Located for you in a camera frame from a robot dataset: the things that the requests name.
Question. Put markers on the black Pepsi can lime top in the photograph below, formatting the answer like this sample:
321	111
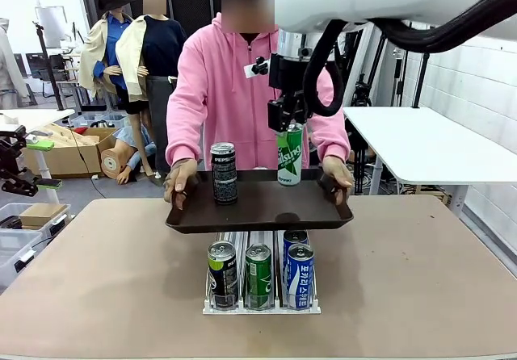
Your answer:
222	279

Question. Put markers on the wooden crate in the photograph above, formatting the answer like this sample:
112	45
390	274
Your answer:
428	192

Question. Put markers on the large cardboard box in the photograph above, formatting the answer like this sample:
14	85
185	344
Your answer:
68	158

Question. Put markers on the black leaning stand poles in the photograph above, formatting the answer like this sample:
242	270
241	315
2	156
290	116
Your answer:
379	65

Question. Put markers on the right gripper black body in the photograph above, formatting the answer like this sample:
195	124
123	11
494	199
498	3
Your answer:
287	71

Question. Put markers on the person in pink hoodie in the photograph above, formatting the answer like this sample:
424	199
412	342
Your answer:
218	93

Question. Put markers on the black Pepsi zero can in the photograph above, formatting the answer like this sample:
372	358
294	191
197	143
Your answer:
224	174

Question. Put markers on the small flat cardboard box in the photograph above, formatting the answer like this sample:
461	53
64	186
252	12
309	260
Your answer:
42	212

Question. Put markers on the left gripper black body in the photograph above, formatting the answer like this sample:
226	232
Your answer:
7	150

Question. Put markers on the mannequin lying on floor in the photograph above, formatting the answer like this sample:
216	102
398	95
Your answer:
121	154

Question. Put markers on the dark brown serving tray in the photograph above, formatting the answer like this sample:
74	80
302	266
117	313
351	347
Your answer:
262	210

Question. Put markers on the person's right hand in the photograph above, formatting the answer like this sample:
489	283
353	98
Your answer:
179	178

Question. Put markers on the white can dispenser rack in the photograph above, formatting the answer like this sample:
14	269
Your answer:
242	309

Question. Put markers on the white board panel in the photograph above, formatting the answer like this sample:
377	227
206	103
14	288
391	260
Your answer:
52	27

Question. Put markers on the white table with leg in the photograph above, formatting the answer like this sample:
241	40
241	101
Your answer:
32	115

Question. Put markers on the clear plastic storage bin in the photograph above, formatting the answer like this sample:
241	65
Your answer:
8	210
16	255

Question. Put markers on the large white table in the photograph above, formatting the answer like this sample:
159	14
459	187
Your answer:
404	142

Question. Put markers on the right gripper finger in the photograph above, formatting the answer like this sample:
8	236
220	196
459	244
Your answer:
278	114
299	107

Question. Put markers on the person's left hand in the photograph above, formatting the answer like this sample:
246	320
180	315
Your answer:
337	172

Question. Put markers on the black camera on tripod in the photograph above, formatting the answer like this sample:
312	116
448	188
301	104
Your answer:
360	91

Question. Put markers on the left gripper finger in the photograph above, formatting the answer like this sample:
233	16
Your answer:
40	145
22	185

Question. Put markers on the mannequin with black hat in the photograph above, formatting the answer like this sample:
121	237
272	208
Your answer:
115	33

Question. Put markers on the wrist camera mount knob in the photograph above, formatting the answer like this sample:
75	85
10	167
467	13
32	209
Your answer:
258	67

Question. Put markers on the black light stand pole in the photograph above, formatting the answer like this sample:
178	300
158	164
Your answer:
422	77

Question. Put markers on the dark mannequin base plate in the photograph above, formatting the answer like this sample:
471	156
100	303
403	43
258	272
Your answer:
157	179

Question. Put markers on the black tripod stand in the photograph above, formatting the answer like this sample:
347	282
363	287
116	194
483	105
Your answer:
48	69

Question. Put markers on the blue Pocari Sweat can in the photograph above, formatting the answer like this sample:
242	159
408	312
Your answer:
299	279
295	237

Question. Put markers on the mannequin in navy top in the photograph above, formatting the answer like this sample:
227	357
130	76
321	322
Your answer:
157	45

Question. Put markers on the green Chilsung cider can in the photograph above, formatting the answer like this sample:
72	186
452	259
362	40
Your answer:
258	279
290	158

